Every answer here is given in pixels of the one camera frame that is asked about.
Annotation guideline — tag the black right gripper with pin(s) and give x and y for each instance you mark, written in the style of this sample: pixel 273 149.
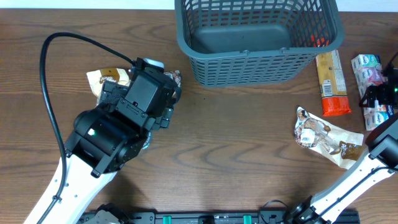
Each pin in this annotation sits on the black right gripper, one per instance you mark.
pixel 385 98

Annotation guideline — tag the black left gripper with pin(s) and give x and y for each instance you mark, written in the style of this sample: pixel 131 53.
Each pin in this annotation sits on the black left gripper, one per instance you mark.
pixel 166 115

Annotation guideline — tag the tissue pocket pack bundle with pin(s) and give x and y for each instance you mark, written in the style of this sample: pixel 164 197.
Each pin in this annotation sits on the tissue pocket pack bundle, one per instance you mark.
pixel 368 72

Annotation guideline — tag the orange cracker sleeve package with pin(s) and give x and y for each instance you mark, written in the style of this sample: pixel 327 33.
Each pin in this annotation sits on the orange cracker sleeve package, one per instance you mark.
pixel 332 84

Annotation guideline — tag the beige cookie bag with barcode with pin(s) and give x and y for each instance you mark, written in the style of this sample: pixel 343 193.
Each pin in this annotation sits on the beige cookie bag with barcode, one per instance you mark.
pixel 340 146

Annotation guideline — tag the grey plastic lattice basket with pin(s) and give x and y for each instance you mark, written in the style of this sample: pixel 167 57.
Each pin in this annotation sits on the grey plastic lattice basket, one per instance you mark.
pixel 244 42

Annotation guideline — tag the beige PanBee snack bag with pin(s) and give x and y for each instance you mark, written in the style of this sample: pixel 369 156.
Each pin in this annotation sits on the beige PanBee snack bag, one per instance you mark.
pixel 98 77

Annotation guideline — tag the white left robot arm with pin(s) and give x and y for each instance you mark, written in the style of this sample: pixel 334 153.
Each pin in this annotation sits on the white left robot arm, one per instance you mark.
pixel 103 139

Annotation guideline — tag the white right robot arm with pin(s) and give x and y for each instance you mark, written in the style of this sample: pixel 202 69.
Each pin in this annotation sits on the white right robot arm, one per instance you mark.
pixel 377 162

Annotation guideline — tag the black mounting rail base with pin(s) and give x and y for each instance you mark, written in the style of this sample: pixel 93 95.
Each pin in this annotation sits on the black mounting rail base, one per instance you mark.
pixel 270 216

